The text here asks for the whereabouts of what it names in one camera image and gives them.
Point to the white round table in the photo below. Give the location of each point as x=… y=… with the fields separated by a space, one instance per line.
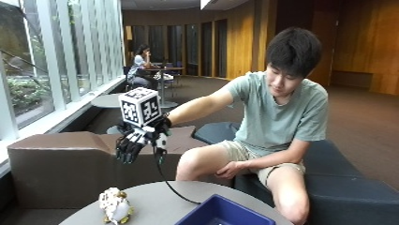
x=107 y=100

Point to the dark blue upholstered seat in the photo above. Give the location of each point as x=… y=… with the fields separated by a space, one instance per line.
x=345 y=197

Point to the dark chair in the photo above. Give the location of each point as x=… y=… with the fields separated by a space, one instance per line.
x=174 y=73

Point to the white and yellow soft toy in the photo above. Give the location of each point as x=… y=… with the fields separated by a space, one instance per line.
x=114 y=204

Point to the white cube with black markers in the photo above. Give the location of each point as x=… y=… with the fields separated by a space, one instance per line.
x=140 y=108

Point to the the person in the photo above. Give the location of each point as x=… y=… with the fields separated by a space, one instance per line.
x=274 y=118

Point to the blue plastic bin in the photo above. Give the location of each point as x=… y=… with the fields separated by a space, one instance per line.
x=220 y=214

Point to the brown upholstered bench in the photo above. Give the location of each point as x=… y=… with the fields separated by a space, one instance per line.
x=63 y=165

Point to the dark round table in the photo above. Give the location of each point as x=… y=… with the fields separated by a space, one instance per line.
x=168 y=68

